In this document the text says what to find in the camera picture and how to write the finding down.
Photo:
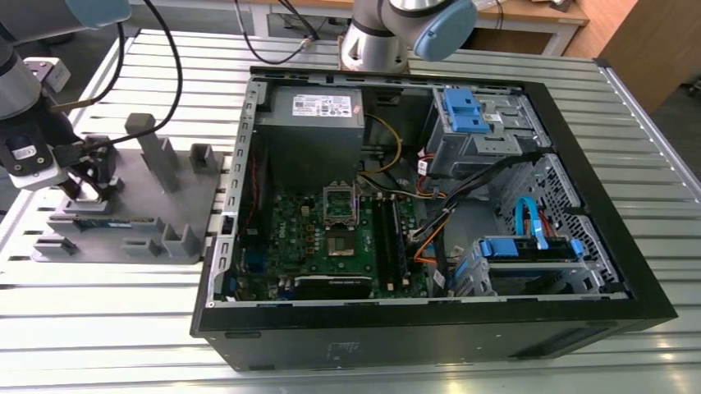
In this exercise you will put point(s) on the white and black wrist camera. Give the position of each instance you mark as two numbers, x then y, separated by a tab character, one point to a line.
27	158

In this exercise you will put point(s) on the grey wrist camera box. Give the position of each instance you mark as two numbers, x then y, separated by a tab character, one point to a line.
49	74

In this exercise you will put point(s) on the wooden desk with white frame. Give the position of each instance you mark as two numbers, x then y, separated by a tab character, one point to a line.
547	18

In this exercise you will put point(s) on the hard disk in blue carrier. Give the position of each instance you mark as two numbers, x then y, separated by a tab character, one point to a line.
498	248

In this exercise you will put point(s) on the green motherboard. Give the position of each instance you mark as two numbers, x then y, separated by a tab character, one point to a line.
295	246

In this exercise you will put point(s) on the white desk frame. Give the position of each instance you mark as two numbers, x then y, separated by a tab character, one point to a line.
259	24

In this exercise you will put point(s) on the black graphics card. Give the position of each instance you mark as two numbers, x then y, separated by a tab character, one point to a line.
334	287

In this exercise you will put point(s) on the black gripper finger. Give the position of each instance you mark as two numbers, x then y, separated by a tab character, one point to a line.
104	164
72	189

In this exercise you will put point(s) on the metal locking lever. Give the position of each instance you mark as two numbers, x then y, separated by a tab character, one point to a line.
356	203

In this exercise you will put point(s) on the RAM stick with blue label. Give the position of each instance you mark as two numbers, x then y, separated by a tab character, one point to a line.
101	224

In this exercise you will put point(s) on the black PC case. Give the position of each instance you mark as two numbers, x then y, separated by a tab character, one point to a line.
383	340

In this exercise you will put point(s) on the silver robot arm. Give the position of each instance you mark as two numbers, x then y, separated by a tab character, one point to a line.
383	45

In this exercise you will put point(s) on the tall grey metal drive cage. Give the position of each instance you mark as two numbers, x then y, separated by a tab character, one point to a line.
493	147

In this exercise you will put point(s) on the empty blue disk carrier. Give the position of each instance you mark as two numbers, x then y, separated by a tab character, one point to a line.
462	108

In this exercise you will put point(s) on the black RAM slot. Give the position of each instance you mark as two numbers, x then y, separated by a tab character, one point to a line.
399	242
383	242

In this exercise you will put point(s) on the grey power supply unit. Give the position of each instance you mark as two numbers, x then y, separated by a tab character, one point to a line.
284	123

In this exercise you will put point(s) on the CPU socket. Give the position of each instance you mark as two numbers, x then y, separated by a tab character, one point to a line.
346	242

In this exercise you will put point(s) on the brown wooden cabinet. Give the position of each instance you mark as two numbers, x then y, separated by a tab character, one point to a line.
646	49

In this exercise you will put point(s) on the grey parts rack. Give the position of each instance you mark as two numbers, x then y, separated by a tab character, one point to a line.
147	197

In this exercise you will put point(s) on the low grey metal disk bay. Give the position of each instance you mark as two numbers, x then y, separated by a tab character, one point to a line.
537	267

